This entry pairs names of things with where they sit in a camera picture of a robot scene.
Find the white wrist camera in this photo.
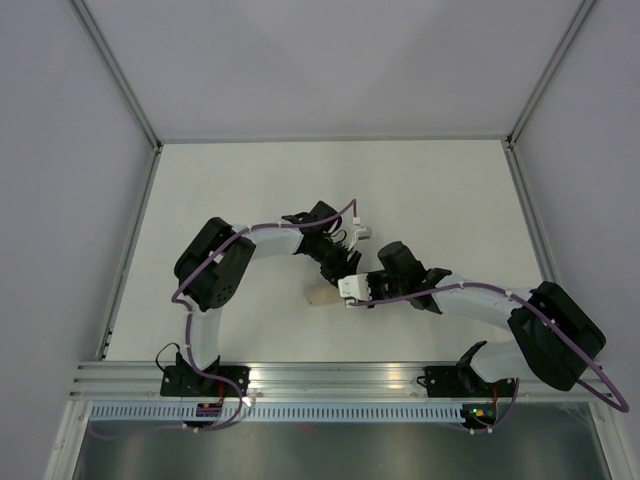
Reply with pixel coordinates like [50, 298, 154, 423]
[349, 217, 372, 248]
[338, 273, 372, 307]

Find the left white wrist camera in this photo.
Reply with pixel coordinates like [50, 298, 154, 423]
[349, 217, 372, 248]

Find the aluminium frame post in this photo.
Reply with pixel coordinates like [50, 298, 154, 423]
[67, 0, 162, 153]
[505, 0, 599, 149]

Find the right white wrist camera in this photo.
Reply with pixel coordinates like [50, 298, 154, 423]
[338, 273, 372, 307]

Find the right aluminium frame post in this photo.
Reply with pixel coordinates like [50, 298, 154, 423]
[505, 0, 599, 149]

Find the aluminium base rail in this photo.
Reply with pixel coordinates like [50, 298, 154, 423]
[69, 362, 614, 401]

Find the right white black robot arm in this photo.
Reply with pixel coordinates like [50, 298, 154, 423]
[366, 241, 606, 395]

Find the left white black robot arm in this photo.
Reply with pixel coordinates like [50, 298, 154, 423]
[171, 200, 371, 396]

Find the white slotted cable duct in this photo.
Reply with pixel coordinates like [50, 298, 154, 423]
[90, 402, 463, 423]

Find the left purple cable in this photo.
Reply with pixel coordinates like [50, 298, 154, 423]
[89, 198, 359, 441]

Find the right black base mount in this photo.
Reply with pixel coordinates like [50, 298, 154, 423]
[416, 364, 515, 400]

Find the beige cloth napkin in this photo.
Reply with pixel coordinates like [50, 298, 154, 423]
[305, 285, 344, 307]

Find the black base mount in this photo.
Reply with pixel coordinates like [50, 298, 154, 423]
[154, 342, 250, 398]
[416, 364, 515, 400]

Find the purple cable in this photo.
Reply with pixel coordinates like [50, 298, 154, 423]
[344, 282, 630, 436]
[89, 198, 359, 441]

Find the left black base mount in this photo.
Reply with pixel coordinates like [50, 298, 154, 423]
[154, 342, 250, 398]

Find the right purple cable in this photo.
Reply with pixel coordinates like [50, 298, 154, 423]
[344, 282, 630, 436]

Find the left aluminium frame post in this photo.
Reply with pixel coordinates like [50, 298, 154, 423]
[67, 0, 162, 153]

